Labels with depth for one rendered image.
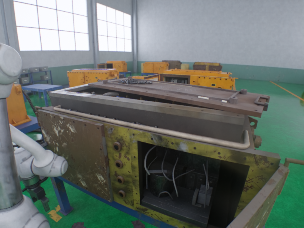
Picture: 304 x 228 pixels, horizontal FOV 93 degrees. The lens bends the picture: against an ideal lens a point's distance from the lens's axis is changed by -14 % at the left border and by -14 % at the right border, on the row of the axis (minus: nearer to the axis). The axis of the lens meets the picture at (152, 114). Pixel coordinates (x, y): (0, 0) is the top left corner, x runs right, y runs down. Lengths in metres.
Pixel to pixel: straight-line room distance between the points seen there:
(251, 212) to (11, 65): 0.76
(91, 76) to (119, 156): 3.87
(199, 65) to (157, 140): 8.64
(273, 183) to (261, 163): 0.15
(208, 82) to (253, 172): 2.76
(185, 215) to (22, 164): 0.89
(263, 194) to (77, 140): 0.98
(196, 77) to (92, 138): 2.75
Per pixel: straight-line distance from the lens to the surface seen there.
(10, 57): 0.61
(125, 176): 1.02
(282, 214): 2.41
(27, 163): 1.00
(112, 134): 0.92
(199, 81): 3.40
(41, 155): 0.89
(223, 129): 0.76
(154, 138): 0.78
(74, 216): 2.12
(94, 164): 1.11
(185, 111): 0.76
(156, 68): 10.07
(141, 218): 1.27
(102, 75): 4.43
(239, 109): 0.79
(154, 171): 1.02
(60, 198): 2.02
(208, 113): 0.74
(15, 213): 0.74
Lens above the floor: 1.57
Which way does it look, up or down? 19 degrees down
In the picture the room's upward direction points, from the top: straight up
